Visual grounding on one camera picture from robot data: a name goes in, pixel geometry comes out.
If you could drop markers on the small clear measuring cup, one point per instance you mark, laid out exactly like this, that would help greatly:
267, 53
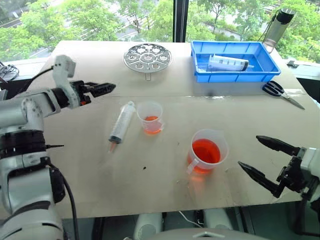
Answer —
150, 112

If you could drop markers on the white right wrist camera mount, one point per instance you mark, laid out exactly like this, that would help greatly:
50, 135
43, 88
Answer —
311, 160

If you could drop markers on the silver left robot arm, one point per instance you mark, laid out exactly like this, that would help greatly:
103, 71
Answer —
15, 112

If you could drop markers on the clear bottle with black lid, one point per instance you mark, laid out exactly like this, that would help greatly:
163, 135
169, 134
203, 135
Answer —
277, 30

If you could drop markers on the large syringe with red tip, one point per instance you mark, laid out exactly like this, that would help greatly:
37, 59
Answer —
123, 121

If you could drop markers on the grey rounded robot leg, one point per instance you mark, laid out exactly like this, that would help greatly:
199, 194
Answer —
147, 225
217, 220

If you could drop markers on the blue plastic tray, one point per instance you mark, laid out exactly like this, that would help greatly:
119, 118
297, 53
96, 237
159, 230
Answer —
265, 66

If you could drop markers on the small black flat object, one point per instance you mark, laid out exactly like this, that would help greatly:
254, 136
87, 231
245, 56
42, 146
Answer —
292, 63

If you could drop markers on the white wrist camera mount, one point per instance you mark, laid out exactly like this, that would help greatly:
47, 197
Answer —
63, 75
311, 160

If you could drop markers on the large beaker orange liquid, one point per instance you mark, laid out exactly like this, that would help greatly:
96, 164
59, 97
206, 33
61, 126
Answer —
207, 152

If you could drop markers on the large syringe with printed scale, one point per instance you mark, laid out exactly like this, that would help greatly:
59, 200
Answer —
228, 62

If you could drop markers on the grey robot torso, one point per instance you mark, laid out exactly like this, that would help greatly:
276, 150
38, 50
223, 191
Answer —
207, 235

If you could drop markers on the round perforated metal steamer plate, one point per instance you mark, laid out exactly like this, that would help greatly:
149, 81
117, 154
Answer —
147, 58

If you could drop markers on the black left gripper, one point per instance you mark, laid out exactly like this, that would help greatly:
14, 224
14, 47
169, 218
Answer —
81, 93

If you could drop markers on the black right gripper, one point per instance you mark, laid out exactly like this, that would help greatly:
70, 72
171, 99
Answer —
293, 178

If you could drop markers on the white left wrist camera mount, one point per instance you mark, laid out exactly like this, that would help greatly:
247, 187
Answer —
63, 75

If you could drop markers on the dark window frame post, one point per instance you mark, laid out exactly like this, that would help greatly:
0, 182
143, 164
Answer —
181, 20

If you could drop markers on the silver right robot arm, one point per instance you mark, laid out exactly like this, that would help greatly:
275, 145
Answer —
317, 186

